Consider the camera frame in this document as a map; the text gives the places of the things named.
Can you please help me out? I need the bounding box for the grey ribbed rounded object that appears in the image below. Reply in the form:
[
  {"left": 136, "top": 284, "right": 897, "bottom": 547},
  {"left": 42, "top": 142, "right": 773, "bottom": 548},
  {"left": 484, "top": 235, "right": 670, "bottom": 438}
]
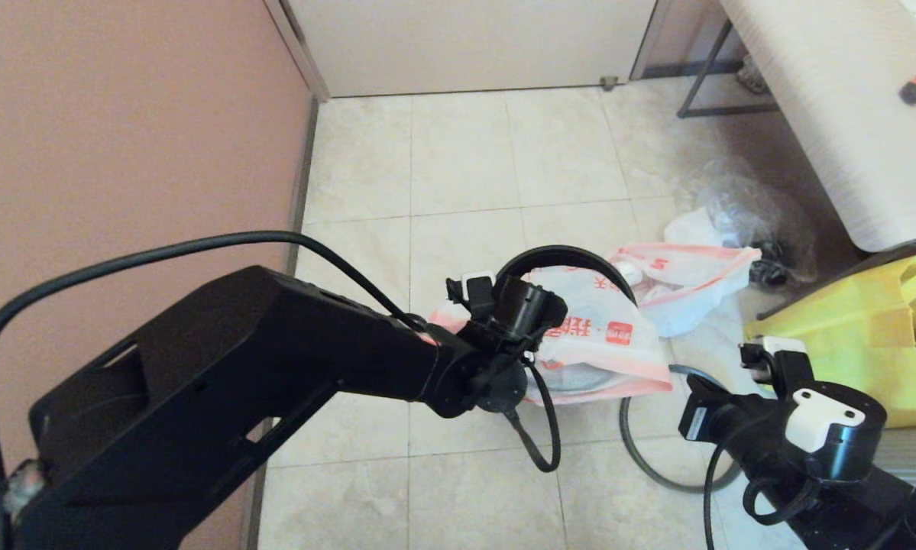
[{"left": 878, "top": 424, "right": 916, "bottom": 467}]

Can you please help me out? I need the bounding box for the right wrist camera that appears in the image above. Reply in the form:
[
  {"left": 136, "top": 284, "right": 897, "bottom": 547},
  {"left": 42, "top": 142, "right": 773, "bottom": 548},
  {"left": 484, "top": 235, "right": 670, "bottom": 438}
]
[{"left": 739, "top": 336, "right": 814, "bottom": 394}]

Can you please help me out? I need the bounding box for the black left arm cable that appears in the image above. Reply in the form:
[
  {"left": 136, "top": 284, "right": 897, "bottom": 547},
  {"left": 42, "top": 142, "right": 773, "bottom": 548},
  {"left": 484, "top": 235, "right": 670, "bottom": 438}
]
[{"left": 0, "top": 231, "right": 562, "bottom": 550}]

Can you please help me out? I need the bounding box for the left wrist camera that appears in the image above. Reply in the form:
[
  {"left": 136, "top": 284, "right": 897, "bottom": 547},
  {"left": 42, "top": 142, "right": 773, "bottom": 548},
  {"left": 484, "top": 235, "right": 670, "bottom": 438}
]
[{"left": 446, "top": 271, "right": 497, "bottom": 318}]

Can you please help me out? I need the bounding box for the black round trash bin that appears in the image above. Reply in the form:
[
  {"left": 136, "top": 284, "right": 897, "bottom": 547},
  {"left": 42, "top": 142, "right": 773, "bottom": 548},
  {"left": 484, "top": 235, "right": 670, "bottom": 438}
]
[{"left": 494, "top": 244, "right": 640, "bottom": 306}]

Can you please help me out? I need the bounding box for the wood grain table black frame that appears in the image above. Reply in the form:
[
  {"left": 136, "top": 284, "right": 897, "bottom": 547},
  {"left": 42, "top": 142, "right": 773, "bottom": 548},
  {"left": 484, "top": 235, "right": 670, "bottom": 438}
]
[{"left": 675, "top": 0, "right": 916, "bottom": 322}]

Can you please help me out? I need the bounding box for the yellow plastic bag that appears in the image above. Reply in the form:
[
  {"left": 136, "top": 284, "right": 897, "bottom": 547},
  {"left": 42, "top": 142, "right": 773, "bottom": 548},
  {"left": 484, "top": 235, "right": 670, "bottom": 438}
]
[{"left": 744, "top": 254, "right": 916, "bottom": 429}]

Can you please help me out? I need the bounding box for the clear crumpled plastic bag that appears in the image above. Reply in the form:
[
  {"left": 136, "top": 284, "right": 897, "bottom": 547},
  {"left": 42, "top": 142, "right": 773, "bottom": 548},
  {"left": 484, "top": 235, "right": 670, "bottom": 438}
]
[{"left": 679, "top": 157, "right": 817, "bottom": 287}]

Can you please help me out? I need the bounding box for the grey shoe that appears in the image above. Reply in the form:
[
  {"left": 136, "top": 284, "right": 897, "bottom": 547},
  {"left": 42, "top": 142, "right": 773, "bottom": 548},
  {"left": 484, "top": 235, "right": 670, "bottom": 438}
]
[{"left": 736, "top": 57, "right": 764, "bottom": 96}]

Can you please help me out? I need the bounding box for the dark gray bin ring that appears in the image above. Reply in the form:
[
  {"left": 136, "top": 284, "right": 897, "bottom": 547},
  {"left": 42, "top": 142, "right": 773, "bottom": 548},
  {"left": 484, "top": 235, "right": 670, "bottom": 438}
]
[{"left": 620, "top": 365, "right": 741, "bottom": 493}]

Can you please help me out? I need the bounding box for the black tangled item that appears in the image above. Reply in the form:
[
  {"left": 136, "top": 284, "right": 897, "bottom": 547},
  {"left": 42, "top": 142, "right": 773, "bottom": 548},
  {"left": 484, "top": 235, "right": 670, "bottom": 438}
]
[{"left": 752, "top": 243, "right": 791, "bottom": 287}]

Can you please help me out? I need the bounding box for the white door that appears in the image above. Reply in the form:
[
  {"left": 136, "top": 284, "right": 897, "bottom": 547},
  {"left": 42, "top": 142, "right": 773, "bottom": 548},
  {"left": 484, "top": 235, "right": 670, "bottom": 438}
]
[{"left": 286, "top": 0, "right": 657, "bottom": 99}]

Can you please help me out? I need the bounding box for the white bag with red print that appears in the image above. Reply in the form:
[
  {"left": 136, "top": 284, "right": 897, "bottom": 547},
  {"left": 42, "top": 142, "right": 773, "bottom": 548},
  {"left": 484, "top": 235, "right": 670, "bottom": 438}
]
[{"left": 427, "top": 265, "right": 674, "bottom": 406}]

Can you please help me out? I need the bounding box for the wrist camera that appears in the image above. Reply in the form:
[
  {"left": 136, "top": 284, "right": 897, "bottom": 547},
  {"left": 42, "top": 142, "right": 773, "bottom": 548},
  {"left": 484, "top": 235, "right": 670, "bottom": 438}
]
[
  {"left": 446, "top": 271, "right": 497, "bottom": 318},
  {"left": 739, "top": 336, "right": 814, "bottom": 394}
]

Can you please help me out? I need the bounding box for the white red bag with rubbish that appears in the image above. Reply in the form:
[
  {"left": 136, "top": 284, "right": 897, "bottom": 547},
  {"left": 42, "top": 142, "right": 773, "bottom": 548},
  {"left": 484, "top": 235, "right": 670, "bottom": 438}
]
[{"left": 610, "top": 209, "right": 762, "bottom": 338}]

